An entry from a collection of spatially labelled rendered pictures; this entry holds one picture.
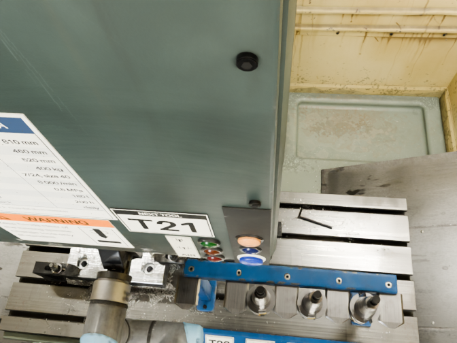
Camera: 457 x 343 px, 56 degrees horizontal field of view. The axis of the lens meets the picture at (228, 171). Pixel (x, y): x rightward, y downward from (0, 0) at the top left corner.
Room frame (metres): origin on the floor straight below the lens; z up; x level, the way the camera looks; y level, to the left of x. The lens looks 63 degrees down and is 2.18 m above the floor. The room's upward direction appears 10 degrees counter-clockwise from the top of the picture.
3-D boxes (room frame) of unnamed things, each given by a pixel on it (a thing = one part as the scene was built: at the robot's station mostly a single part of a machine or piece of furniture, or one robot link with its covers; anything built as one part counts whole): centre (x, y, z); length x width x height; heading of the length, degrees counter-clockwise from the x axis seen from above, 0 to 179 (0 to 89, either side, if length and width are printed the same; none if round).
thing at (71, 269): (0.38, 0.53, 0.97); 0.13 x 0.03 x 0.15; 76
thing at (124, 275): (0.29, 0.26, 1.30); 0.12 x 0.08 x 0.09; 166
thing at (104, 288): (0.21, 0.27, 1.31); 0.08 x 0.05 x 0.08; 76
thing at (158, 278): (0.43, 0.35, 0.96); 0.29 x 0.23 x 0.05; 76
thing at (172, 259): (0.35, 0.19, 0.97); 0.13 x 0.03 x 0.15; 76
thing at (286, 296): (0.15, -0.08, 1.21); 0.07 x 0.05 x 0.01; 166
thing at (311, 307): (0.14, -0.13, 1.26); 0.04 x 0.04 x 0.07
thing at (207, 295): (0.26, 0.12, 1.05); 0.10 x 0.05 x 0.30; 166
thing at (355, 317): (0.11, -0.24, 1.21); 0.06 x 0.06 x 0.03
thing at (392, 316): (0.09, -0.29, 1.21); 0.07 x 0.05 x 0.01; 166
